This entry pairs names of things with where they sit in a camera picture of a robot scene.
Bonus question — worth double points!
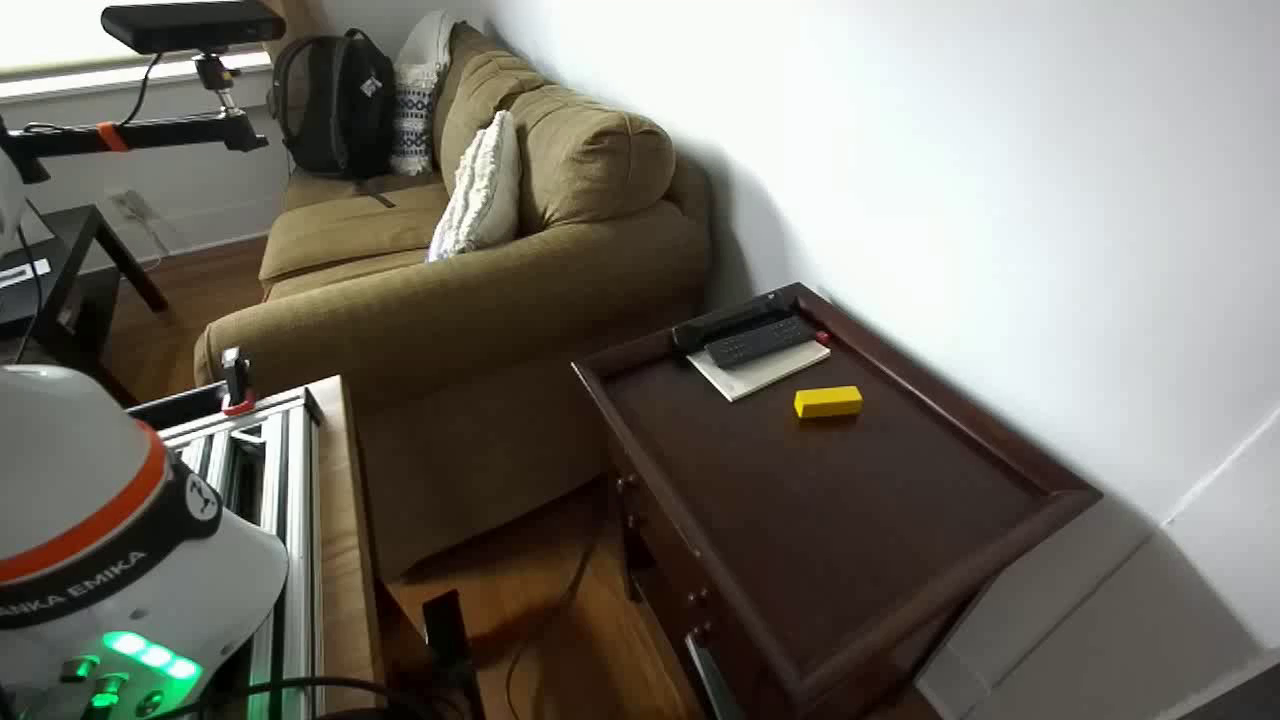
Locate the yellow rectangular block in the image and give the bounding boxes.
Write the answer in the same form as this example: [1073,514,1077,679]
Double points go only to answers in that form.
[792,383,867,424]

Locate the long slim black remote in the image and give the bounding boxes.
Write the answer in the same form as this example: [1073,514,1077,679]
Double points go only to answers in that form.
[668,299,792,354]

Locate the olive brown fabric sofa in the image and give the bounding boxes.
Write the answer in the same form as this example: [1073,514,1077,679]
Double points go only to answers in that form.
[191,21,715,579]

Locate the white paper notepad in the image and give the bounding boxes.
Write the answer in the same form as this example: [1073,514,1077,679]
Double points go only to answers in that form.
[684,333,836,403]

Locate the white throw pillow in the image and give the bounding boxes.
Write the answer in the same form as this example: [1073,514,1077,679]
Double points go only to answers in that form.
[423,106,524,264]

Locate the dark wooden side table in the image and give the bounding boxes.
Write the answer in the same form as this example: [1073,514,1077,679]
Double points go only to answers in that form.
[574,280,1103,720]

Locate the book in table shelf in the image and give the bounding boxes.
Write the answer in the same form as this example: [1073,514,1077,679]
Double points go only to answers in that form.
[680,630,746,720]

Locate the white patterned cushion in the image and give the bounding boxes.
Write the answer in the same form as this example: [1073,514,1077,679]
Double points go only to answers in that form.
[392,13,462,179]

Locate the wooden board under stand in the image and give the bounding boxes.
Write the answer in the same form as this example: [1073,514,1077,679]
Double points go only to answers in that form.
[310,375,392,720]

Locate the black backpack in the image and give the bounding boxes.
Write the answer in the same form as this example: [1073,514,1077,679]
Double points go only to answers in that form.
[274,31,399,182]

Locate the black red clamp knob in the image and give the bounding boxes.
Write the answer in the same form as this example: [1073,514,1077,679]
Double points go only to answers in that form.
[218,344,259,418]

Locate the small black side table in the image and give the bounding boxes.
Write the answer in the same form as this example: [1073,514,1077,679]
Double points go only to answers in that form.
[0,201,173,372]

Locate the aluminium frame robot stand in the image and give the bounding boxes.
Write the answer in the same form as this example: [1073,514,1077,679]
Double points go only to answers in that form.
[128,375,332,720]

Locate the black floor cable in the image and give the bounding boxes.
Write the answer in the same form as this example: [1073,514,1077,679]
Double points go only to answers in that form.
[152,672,405,720]

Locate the black stereo camera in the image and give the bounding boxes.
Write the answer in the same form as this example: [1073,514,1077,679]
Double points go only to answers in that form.
[100,0,290,55]

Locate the black camera cable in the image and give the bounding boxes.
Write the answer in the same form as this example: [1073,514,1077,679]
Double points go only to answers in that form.
[117,48,173,130]

